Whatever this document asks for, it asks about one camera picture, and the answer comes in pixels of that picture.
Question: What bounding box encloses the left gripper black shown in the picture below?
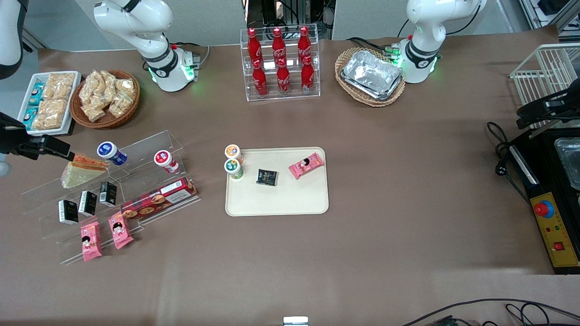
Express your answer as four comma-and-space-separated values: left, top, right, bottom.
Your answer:
517, 88, 580, 130

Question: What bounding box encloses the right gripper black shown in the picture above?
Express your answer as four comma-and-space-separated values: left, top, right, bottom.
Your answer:
0, 112, 74, 162

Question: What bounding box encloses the plastic-wrapped triangle sandwich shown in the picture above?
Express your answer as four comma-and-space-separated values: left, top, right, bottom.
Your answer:
61, 154, 110, 189

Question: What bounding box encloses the aluminium foil tray stack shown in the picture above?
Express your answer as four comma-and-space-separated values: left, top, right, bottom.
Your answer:
340, 50, 404, 101

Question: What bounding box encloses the beige plastic serving tray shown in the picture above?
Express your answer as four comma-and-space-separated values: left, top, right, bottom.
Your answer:
225, 147, 329, 217

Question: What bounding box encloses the teal snack packet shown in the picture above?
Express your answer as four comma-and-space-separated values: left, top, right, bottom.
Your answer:
22, 106, 39, 132
29, 83, 45, 107

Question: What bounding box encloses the clear rice cracker pack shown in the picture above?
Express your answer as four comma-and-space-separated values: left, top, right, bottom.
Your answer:
34, 98, 69, 131
43, 72, 76, 101

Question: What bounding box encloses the white rectangular snack bin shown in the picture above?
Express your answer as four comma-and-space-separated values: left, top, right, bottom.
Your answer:
14, 71, 82, 137

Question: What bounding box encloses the clear bagged puffed snack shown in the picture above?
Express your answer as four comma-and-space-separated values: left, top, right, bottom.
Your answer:
82, 102, 107, 123
79, 70, 104, 105
102, 75, 137, 119

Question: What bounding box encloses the small black snack box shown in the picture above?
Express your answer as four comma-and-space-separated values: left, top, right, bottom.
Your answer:
99, 181, 118, 207
78, 191, 97, 216
58, 200, 79, 225

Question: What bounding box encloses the blue-lidded yogurt cup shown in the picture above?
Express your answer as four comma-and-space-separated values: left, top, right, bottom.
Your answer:
97, 141, 128, 166

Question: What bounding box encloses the brown round wicker basket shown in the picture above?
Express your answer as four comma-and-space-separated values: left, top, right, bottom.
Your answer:
70, 69, 140, 130

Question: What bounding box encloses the clear acrylic stepped display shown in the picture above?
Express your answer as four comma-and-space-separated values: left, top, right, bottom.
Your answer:
20, 130, 200, 265

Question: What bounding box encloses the pink cartoon snack packet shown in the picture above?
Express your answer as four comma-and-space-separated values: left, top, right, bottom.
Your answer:
108, 212, 134, 250
80, 221, 103, 263
288, 153, 325, 180

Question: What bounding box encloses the black sealing machine yellow panel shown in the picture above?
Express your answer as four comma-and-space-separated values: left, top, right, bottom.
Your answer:
507, 127, 580, 275

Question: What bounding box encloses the red-lidded yogurt cup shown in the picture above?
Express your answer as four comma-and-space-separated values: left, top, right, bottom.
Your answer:
154, 150, 180, 174

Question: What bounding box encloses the red cookie box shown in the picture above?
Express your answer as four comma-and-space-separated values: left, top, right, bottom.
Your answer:
120, 176, 198, 221

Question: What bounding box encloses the light tan wicker basket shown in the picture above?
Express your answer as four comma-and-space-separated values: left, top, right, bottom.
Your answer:
335, 47, 406, 108

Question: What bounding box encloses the green-lidded yogurt cup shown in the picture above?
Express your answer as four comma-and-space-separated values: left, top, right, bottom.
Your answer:
224, 158, 244, 181

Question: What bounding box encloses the black square snack packet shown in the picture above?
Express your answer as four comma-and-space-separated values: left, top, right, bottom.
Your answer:
256, 168, 279, 187

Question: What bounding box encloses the red cola bottle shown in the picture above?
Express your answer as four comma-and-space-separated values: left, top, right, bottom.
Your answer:
251, 59, 269, 97
276, 58, 292, 96
300, 55, 316, 95
246, 28, 263, 64
271, 27, 287, 64
297, 26, 313, 62

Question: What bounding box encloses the clear acrylic bottle rack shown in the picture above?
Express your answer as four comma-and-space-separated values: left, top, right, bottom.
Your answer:
240, 27, 321, 102

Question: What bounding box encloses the black background equipment rack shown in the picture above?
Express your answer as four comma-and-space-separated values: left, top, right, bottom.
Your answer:
244, 0, 337, 40

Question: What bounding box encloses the white wire basket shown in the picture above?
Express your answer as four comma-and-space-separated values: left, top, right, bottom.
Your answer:
509, 43, 580, 107

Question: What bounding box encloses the black machine power cable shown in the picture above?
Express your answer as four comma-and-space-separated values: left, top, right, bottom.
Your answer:
487, 121, 532, 205

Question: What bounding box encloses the grey metal shelf frame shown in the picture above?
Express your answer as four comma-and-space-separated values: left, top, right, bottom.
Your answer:
519, 0, 580, 33

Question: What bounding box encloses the long black floor cable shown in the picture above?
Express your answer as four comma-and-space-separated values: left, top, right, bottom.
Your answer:
401, 298, 580, 326

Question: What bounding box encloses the looped black floor cable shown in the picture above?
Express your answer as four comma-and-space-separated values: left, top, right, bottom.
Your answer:
505, 302, 580, 326

